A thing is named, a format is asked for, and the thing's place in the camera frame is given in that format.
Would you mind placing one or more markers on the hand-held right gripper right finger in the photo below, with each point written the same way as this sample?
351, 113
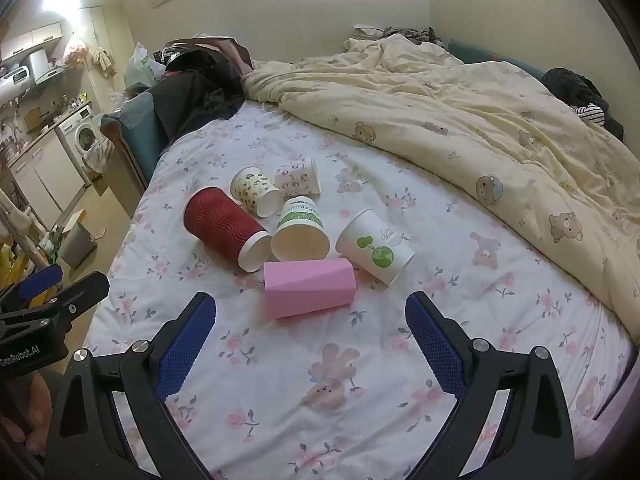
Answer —
434, 340

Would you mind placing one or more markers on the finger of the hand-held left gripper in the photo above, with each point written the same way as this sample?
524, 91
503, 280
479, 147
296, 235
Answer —
75, 296
40, 282

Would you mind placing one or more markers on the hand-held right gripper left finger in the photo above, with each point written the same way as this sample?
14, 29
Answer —
186, 340

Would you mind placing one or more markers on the pink faceted cup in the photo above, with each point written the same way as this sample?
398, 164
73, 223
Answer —
310, 287

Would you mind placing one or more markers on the white cup with globe print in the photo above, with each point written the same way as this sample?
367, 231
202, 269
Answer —
375, 247

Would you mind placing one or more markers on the red ripple paper cup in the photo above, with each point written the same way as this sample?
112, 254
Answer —
220, 222

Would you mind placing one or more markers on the green label paper cup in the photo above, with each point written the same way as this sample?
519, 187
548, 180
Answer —
300, 230

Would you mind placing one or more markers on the yellow patterned paper cup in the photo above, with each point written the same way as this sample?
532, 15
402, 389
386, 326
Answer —
252, 187

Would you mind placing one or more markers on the pink patterned paper cup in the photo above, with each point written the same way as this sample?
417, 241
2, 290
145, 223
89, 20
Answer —
297, 177

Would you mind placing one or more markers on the person's left hand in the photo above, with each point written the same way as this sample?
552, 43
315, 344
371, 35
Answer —
37, 405

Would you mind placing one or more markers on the grey waste bin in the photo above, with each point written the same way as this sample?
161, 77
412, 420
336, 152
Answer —
77, 245

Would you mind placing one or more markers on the white kitchen base cabinet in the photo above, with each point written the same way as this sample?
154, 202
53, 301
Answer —
45, 175

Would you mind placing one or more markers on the floral bed sheet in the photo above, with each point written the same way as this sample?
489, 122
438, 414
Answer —
310, 385

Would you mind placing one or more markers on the white washing machine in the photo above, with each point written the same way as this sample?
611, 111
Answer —
80, 135

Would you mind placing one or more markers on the silver range hood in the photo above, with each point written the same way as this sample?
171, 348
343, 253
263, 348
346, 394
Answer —
40, 67

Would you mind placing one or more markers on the yellow bear print duvet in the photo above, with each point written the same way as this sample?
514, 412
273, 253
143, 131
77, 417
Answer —
475, 125

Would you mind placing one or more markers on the pink hanging bag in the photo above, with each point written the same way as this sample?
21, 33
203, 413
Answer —
75, 52

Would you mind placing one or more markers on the white plastic bag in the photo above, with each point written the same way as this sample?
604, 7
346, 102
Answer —
140, 67

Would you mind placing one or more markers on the black clothing pile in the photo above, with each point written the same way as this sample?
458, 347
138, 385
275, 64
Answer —
195, 85

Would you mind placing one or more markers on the striped cloth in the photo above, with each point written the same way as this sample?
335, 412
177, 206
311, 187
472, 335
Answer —
592, 114

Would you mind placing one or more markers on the dark clothes heap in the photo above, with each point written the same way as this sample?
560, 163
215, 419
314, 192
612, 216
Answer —
575, 87

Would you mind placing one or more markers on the teal pillow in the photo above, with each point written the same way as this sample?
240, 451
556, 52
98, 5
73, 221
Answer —
480, 52

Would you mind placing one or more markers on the patterned dark cloth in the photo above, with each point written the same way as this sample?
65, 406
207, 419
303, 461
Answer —
415, 35

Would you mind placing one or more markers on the teal bed frame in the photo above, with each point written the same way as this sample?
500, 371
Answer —
140, 130

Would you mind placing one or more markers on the white kitchen wall cabinet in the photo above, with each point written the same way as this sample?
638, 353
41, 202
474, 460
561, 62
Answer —
30, 40

